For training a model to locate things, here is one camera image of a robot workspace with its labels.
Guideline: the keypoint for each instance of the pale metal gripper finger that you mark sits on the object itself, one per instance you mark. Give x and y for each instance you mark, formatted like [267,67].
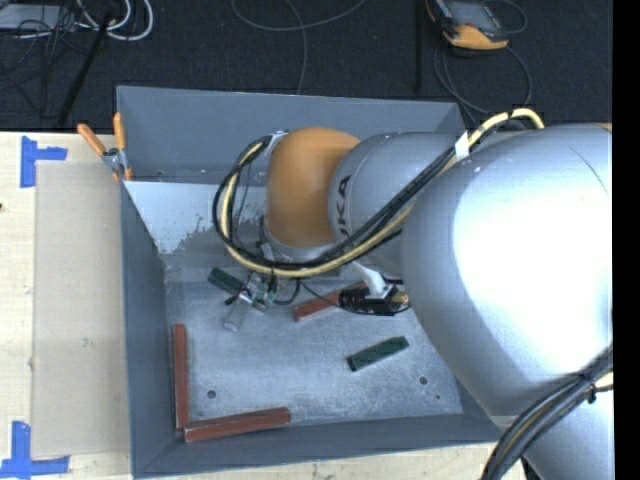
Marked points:
[237,317]
[234,298]

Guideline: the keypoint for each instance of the dark green flat block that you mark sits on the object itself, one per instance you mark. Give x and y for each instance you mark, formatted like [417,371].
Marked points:
[224,280]
[378,353]

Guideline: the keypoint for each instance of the red-brown flat block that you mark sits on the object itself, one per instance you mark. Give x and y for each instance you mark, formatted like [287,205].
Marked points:
[315,308]
[235,424]
[180,373]

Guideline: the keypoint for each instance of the grey metal bin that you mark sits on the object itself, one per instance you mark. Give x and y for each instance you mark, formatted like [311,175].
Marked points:
[300,368]

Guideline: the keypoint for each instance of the pale flat board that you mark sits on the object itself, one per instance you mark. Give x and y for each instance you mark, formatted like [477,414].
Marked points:
[75,293]

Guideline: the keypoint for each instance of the black cylinder on white bracket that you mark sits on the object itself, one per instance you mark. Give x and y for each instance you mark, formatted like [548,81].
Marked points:
[365,302]

